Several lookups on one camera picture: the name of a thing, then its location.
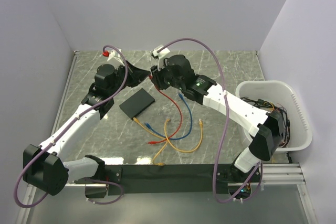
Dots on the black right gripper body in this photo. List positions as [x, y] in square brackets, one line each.
[163, 77]

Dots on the aluminium front frame rail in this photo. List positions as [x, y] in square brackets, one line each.
[281, 174]

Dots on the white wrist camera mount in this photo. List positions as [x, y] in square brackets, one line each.
[113, 57]
[160, 53]

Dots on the black network switch box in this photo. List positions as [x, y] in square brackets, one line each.
[137, 103]

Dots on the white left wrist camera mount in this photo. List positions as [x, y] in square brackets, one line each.
[113, 57]

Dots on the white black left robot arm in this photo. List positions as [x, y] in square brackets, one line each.
[94, 106]

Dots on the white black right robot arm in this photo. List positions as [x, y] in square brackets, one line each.
[265, 128]

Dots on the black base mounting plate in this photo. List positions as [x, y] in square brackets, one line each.
[181, 178]

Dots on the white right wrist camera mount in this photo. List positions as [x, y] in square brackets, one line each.
[160, 53]

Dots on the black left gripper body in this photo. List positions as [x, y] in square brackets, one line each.
[121, 77]

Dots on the white plastic basket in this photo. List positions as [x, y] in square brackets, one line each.
[279, 96]

